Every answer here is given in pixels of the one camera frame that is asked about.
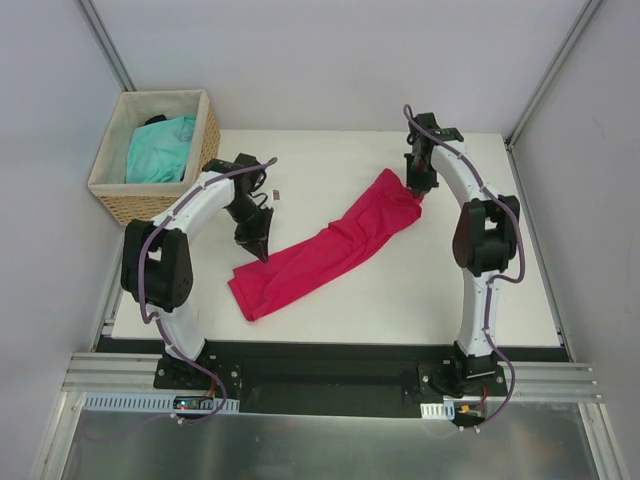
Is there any teal t shirt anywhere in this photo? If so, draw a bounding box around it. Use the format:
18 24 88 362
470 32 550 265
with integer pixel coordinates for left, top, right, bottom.
125 115 196 184

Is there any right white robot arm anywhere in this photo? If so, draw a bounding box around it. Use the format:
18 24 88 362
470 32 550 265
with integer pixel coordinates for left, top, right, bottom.
403 105 526 398

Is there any left white cable duct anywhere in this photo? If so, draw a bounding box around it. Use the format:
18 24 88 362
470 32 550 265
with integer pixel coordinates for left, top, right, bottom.
84 393 240 415

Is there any aluminium frame post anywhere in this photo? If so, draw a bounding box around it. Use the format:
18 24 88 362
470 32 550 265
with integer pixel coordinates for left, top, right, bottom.
74 0 136 92
505 0 606 152

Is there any right aluminium frame post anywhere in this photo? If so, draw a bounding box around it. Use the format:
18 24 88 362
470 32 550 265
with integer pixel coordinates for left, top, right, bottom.
505 0 606 152

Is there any pink t shirt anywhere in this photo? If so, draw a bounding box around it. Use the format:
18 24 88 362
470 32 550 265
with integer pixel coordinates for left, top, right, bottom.
228 169 422 322

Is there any black garment in basket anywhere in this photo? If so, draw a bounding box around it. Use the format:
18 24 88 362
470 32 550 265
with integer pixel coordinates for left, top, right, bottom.
144 114 167 126

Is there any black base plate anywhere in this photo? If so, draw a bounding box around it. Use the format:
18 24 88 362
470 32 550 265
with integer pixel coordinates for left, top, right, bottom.
94 337 574 416

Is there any wicker basket with liner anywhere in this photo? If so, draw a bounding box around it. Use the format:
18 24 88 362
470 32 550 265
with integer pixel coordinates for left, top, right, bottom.
88 89 221 226

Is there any front aluminium rail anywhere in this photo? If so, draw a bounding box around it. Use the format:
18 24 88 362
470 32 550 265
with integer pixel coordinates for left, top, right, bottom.
63 352 604 403

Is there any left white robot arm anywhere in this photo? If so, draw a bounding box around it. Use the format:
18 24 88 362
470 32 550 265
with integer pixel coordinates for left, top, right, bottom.
120 153 277 389

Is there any right white cable duct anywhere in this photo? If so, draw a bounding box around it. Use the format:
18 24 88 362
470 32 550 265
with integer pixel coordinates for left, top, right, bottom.
420 401 455 421

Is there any white cable duct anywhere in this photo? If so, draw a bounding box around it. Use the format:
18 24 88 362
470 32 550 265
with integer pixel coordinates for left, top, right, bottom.
84 393 240 415
420 401 455 421

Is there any left aluminium frame post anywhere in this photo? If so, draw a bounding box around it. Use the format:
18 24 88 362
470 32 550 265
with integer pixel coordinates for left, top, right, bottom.
74 0 136 92

